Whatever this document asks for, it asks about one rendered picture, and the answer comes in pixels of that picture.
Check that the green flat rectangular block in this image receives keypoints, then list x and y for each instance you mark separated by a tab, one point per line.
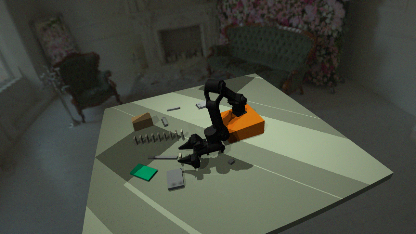
143	172

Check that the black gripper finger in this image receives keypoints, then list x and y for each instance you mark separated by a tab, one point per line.
187	145
186	160

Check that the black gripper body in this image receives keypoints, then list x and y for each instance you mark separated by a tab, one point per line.
196	154

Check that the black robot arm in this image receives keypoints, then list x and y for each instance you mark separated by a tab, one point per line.
218	132

